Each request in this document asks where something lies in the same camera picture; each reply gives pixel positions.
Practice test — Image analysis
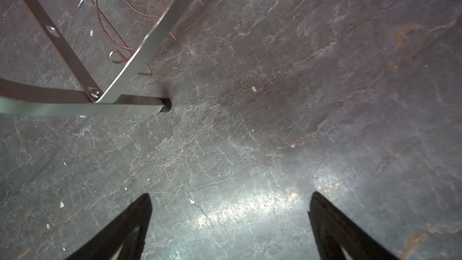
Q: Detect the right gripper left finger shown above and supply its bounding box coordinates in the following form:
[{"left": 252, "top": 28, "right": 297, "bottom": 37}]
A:
[{"left": 67, "top": 193, "right": 152, "bottom": 260}]

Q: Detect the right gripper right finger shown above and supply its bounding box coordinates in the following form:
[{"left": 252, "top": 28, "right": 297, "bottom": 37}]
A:
[{"left": 308, "top": 191, "right": 397, "bottom": 260}]

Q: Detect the chrome wire dish rack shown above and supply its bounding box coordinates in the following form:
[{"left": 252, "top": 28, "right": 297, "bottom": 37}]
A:
[{"left": 1, "top": 0, "right": 196, "bottom": 117}]

